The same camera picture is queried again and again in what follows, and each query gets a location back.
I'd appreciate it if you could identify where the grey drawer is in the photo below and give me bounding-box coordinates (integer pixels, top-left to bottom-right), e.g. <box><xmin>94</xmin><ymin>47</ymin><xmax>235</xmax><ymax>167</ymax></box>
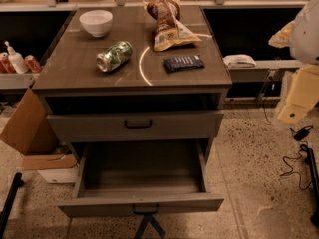
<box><xmin>59</xmin><ymin>139</ymin><xmax>223</xmax><ymax>217</ymax></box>
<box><xmin>47</xmin><ymin>111</ymin><xmax>223</xmax><ymax>142</ymax></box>

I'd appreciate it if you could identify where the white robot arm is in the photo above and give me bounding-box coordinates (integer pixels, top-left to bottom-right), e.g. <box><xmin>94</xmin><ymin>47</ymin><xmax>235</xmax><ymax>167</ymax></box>
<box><xmin>268</xmin><ymin>0</ymin><xmax>319</xmax><ymax>130</ymax></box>

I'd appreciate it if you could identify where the grey drawer cabinet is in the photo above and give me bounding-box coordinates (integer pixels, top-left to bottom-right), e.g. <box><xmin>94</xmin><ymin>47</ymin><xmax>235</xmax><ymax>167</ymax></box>
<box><xmin>33</xmin><ymin>7</ymin><xmax>231</xmax><ymax>203</ymax></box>

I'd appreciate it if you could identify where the grey top drawer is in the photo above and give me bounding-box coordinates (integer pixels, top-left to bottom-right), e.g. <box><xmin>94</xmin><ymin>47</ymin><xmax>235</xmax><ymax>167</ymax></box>
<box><xmin>47</xmin><ymin>111</ymin><xmax>223</xmax><ymax>142</ymax></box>

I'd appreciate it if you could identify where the black power adapter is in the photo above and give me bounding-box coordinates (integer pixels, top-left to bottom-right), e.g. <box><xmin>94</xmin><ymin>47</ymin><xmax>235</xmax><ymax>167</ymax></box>
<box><xmin>294</xmin><ymin>126</ymin><xmax>312</xmax><ymax>141</ymax></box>

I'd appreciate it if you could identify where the folded white cloth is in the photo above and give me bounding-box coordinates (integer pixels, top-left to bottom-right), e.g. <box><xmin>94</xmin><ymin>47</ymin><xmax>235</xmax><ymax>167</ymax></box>
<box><xmin>223</xmin><ymin>54</ymin><xmax>256</xmax><ymax>68</ymax></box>

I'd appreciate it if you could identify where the dark blue snack bar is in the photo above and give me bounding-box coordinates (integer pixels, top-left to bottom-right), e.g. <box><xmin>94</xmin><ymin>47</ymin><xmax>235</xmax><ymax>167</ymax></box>
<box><xmin>163</xmin><ymin>55</ymin><xmax>204</xmax><ymax>73</ymax></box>

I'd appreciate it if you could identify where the brown chip bag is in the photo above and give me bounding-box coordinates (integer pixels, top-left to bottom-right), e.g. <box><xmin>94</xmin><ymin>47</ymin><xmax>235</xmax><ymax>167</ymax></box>
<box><xmin>144</xmin><ymin>0</ymin><xmax>200</xmax><ymax>52</ymax></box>

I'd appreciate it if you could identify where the green crushed soda can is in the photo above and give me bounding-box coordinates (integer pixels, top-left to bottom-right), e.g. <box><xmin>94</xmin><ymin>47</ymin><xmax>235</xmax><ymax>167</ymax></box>
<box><xmin>96</xmin><ymin>41</ymin><xmax>133</xmax><ymax>73</ymax></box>

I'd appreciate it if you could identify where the blue tape cross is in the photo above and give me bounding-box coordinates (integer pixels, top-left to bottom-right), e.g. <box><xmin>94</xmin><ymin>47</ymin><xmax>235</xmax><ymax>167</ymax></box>
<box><xmin>134</xmin><ymin>214</ymin><xmax>166</xmax><ymax>239</ymax></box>

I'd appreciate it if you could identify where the white ceramic bowl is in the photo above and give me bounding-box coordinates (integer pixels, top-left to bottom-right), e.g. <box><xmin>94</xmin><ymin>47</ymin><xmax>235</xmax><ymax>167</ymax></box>
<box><xmin>79</xmin><ymin>10</ymin><xmax>113</xmax><ymax>37</ymax></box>

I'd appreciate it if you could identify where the white flat box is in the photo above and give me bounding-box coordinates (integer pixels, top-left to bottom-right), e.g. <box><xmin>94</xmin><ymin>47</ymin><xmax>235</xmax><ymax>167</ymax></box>
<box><xmin>38</xmin><ymin>166</ymin><xmax>78</xmax><ymax>184</ymax></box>

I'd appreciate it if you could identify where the red soda can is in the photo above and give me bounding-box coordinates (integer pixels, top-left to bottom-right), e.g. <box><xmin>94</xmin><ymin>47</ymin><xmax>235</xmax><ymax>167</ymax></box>
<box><xmin>25</xmin><ymin>55</ymin><xmax>42</xmax><ymax>73</ymax></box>
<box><xmin>0</xmin><ymin>52</ymin><xmax>15</xmax><ymax>73</ymax></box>

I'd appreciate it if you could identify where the brown cardboard box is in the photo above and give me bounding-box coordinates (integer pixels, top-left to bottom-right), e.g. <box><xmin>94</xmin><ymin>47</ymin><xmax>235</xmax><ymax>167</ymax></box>
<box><xmin>0</xmin><ymin>89</ymin><xmax>77</xmax><ymax>170</ymax></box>

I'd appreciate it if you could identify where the white pump bottle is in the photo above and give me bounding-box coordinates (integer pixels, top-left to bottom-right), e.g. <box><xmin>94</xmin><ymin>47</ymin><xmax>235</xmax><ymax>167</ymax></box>
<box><xmin>5</xmin><ymin>41</ymin><xmax>28</xmax><ymax>74</ymax></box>

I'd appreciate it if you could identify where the black pole left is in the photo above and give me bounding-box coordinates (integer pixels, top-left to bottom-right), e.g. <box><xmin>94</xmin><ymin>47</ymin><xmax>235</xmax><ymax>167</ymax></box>
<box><xmin>0</xmin><ymin>172</ymin><xmax>24</xmax><ymax>239</ymax></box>

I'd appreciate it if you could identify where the red soda can left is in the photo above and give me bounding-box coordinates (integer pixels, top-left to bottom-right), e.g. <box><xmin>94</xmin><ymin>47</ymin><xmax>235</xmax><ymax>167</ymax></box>
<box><xmin>0</xmin><ymin>52</ymin><xmax>15</xmax><ymax>73</ymax></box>

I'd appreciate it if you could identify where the black cable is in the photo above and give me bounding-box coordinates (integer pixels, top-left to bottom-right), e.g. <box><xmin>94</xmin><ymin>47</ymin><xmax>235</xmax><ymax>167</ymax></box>
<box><xmin>260</xmin><ymin>80</ymin><xmax>313</xmax><ymax>191</ymax></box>

